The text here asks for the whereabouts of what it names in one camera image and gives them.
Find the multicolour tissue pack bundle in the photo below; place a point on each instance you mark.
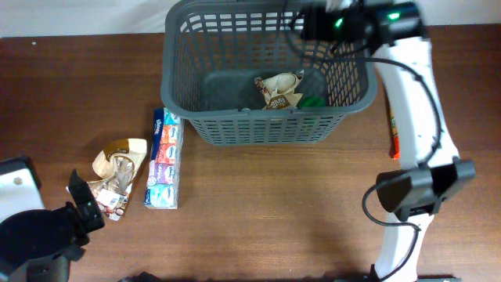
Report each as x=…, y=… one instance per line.
x=162, y=187

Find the beige clear snack bag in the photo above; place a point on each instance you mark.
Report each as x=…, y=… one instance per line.
x=116, y=165

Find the grey plastic mesh basket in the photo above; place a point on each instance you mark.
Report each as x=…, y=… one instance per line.
x=213, y=51

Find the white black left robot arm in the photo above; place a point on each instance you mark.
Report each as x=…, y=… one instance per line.
x=20, y=187

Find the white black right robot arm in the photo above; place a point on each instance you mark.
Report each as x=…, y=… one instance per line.
x=431, y=170

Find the orange-ended pasta packet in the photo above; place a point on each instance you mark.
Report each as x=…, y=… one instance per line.
x=395, y=148

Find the beige white rice bag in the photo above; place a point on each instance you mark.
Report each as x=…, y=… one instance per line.
x=279, y=91

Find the green-lidded seasoning jar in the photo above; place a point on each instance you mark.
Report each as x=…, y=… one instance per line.
x=311, y=101

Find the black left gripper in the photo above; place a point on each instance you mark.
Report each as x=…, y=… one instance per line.
x=88, y=211

